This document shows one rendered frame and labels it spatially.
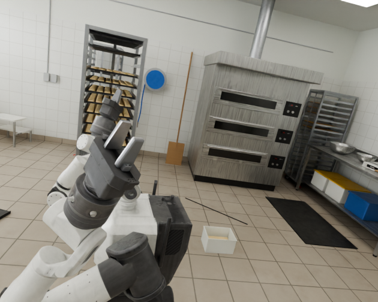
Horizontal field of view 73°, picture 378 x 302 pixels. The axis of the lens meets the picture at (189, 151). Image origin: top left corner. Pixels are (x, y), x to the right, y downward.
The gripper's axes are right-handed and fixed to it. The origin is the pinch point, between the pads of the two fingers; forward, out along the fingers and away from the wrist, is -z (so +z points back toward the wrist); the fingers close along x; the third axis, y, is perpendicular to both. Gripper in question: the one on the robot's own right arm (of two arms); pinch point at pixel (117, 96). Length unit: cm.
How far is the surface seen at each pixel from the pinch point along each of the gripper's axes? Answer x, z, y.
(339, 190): -311, -49, -217
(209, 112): -275, -82, 4
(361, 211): -273, -27, -236
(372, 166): -263, -86, -226
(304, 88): -292, -173, -116
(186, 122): -372, -75, 53
